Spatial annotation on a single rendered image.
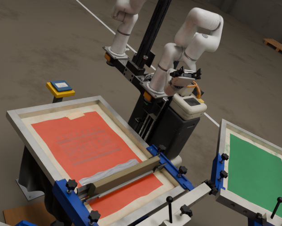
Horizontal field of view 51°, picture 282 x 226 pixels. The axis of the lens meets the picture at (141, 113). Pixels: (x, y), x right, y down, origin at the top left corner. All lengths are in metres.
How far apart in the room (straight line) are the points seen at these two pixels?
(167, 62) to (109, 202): 0.86
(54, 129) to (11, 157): 1.18
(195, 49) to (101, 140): 0.68
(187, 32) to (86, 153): 0.82
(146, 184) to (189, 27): 0.84
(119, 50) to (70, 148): 0.86
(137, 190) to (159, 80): 0.70
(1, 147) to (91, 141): 1.34
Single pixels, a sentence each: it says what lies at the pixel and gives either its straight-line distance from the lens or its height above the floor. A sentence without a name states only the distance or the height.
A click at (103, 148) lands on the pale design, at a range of 1.57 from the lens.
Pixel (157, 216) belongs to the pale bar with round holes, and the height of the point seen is 1.04.
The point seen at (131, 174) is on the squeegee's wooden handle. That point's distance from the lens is 1.39.
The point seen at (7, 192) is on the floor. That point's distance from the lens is 2.50.
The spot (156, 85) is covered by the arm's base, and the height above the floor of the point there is 1.19.
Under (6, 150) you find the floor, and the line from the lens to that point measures 2.78.
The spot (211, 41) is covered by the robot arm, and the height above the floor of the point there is 1.59.
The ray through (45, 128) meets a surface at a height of 0.96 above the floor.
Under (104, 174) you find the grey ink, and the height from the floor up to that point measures 0.96.
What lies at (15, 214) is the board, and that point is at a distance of 2.37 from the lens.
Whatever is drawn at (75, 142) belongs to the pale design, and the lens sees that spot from 1.55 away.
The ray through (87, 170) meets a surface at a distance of 1.44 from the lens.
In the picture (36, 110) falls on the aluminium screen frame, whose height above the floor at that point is 0.99.
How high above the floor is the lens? 1.99
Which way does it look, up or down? 32 degrees down
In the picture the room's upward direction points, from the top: 25 degrees clockwise
